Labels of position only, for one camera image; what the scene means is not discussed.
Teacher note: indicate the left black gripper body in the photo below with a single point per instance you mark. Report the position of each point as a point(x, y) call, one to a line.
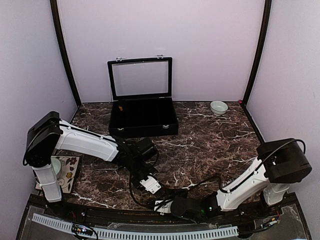
point(136, 186)

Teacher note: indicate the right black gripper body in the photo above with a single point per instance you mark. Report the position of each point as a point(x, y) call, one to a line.
point(182, 193)

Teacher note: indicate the black display case glass lid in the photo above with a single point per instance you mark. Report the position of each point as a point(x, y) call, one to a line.
point(143, 87)

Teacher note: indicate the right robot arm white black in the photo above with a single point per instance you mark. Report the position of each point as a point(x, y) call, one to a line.
point(278, 164)

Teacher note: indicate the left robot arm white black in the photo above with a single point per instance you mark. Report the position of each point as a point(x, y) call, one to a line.
point(52, 133)

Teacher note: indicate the floral patterned mat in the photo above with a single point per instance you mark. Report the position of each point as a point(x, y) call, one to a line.
point(68, 171)

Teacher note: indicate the green circuit board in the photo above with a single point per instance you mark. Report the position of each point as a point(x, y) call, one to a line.
point(81, 230)

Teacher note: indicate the pale green bowl on mat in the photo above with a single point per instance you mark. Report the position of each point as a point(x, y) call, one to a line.
point(57, 166)

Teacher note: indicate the pale green bowl at back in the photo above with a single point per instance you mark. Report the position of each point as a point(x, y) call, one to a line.
point(218, 107)

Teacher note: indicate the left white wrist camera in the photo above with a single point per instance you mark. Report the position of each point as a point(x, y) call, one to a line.
point(150, 184)

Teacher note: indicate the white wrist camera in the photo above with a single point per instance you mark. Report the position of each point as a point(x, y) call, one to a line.
point(150, 184)
point(163, 207)

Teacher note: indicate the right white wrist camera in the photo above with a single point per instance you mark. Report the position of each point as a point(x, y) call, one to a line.
point(163, 207)

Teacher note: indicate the white slotted cable duct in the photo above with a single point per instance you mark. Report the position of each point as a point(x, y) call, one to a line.
point(132, 232)

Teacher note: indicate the black front rail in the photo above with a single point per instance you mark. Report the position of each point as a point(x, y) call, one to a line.
point(244, 214)

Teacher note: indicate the left black frame post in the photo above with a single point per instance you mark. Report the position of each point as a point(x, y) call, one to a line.
point(63, 51)

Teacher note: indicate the black frame post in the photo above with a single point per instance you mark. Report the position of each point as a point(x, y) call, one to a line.
point(63, 51)
point(259, 51)

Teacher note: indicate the right black frame post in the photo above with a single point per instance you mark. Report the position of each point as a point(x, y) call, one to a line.
point(259, 51)

